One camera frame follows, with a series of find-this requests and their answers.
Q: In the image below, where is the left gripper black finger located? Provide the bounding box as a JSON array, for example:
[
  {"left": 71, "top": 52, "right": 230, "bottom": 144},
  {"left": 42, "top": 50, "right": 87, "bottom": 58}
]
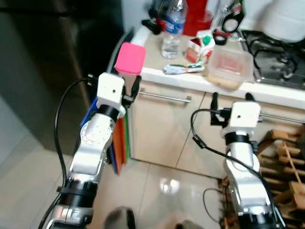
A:
[{"left": 130, "top": 75, "right": 142, "bottom": 103}]

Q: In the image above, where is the pink lidded clear container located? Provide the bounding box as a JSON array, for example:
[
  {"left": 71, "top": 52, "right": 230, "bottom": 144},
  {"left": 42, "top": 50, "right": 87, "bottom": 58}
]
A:
[{"left": 114, "top": 42, "right": 147, "bottom": 87}]

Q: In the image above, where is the dark grey tall fridge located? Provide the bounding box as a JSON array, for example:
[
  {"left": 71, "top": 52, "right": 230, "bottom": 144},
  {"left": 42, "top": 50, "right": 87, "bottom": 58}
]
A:
[{"left": 0, "top": 0, "right": 126, "bottom": 154}]

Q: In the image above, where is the clear plastic food container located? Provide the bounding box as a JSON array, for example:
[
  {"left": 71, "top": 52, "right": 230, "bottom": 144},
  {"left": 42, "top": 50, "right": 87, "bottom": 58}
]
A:
[{"left": 205, "top": 46, "right": 255, "bottom": 92}]

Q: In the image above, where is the steel gas stove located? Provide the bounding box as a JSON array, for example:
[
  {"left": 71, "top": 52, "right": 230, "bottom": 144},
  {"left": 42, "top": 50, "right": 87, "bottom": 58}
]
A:
[{"left": 241, "top": 30, "right": 305, "bottom": 90}]

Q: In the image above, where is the green cutting board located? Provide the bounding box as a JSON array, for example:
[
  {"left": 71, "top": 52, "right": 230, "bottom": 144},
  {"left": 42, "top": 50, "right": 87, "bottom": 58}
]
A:
[{"left": 124, "top": 116, "right": 131, "bottom": 159}]

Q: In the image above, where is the white green tube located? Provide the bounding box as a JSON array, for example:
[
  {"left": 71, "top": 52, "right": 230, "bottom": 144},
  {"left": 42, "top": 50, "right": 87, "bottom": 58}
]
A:
[{"left": 163, "top": 63, "right": 206, "bottom": 76}]

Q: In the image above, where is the orange cutting board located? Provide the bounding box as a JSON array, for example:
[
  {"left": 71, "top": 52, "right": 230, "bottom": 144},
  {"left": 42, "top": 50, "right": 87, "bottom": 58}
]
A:
[{"left": 112, "top": 116, "right": 127, "bottom": 175}]

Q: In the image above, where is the beige kitchen cabinet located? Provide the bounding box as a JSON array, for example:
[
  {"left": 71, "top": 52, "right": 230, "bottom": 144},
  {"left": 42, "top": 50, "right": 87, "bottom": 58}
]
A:
[{"left": 128, "top": 79, "right": 305, "bottom": 180}]

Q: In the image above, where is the white red green carton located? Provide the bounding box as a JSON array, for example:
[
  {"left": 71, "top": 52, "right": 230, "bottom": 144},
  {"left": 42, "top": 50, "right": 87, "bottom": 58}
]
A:
[{"left": 185, "top": 31, "right": 216, "bottom": 65}]

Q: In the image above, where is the clear plastic water bottle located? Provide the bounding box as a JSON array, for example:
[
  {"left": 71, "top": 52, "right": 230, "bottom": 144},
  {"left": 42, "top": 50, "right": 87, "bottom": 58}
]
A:
[{"left": 161, "top": 0, "right": 188, "bottom": 60}]

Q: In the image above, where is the white pot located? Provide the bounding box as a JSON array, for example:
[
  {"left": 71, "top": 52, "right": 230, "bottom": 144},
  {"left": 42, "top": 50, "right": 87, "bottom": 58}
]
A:
[{"left": 261, "top": 0, "right": 305, "bottom": 43}]

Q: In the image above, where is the red container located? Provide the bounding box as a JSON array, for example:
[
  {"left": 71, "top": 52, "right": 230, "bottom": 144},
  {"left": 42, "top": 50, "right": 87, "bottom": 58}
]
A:
[{"left": 183, "top": 0, "right": 214, "bottom": 37}]

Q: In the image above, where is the wooden wine rack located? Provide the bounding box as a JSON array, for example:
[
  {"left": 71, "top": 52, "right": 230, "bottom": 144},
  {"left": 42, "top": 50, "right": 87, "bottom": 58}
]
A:
[{"left": 219, "top": 126, "right": 305, "bottom": 229}]

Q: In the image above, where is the left robot leg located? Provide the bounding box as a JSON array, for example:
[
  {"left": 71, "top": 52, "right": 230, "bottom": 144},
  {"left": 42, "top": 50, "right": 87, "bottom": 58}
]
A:
[{"left": 104, "top": 206, "right": 137, "bottom": 229}]

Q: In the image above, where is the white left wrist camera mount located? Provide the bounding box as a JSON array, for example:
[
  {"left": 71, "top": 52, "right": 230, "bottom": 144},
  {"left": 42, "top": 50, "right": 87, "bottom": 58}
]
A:
[{"left": 96, "top": 73, "right": 126, "bottom": 113}]

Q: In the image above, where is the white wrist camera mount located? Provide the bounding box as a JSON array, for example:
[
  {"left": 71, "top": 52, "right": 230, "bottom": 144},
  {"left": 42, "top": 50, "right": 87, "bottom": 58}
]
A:
[
  {"left": 227, "top": 101, "right": 262, "bottom": 135},
  {"left": 96, "top": 73, "right": 126, "bottom": 113}
]

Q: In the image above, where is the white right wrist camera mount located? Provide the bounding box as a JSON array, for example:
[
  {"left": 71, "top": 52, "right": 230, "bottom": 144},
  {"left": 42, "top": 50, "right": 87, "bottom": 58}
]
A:
[{"left": 227, "top": 101, "right": 262, "bottom": 135}]

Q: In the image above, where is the silver bar cabinet handle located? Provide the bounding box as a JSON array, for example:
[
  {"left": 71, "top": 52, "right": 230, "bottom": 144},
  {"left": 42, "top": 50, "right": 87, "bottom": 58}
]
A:
[
  {"left": 260, "top": 113, "right": 305, "bottom": 126},
  {"left": 138, "top": 90, "right": 193, "bottom": 104}
]

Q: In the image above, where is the black round ring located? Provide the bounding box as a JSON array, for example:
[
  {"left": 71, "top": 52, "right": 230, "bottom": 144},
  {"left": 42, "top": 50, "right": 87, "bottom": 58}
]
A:
[{"left": 213, "top": 29, "right": 229, "bottom": 46}]

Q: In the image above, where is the black handle object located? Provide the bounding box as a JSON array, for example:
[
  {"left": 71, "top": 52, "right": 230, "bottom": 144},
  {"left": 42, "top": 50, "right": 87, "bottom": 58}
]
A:
[{"left": 141, "top": 0, "right": 165, "bottom": 34}]

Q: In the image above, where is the black loop handle utensil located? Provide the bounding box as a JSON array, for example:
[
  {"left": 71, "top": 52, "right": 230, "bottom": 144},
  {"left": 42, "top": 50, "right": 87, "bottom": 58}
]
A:
[{"left": 220, "top": 2, "right": 246, "bottom": 34}]

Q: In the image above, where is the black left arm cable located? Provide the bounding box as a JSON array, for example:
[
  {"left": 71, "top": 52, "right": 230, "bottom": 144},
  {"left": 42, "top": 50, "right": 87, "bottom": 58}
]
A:
[{"left": 39, "top": 76, "right": 96, "bottom": 229}]

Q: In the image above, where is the black power cord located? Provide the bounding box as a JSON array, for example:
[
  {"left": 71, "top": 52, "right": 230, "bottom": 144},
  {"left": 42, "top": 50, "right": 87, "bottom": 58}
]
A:
[{"left": 202, "top": 137, "right": 286, "bottom": 225}]

